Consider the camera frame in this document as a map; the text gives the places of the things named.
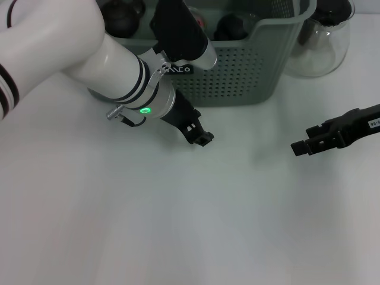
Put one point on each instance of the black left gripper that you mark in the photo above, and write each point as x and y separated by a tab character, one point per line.
184	115

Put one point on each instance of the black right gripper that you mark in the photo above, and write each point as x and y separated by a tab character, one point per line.
353	124

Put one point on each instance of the glass teacup black sleeve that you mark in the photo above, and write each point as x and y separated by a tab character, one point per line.
230	28
200	17

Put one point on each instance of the grey perforated plastic storage bin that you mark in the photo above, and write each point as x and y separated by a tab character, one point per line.
243	74

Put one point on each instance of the glass pitcher with black lid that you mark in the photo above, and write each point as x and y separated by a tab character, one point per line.
320	56

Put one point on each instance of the dark clay teapot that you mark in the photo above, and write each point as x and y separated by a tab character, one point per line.
121	19

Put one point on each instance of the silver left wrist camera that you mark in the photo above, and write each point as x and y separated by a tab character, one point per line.
181	32

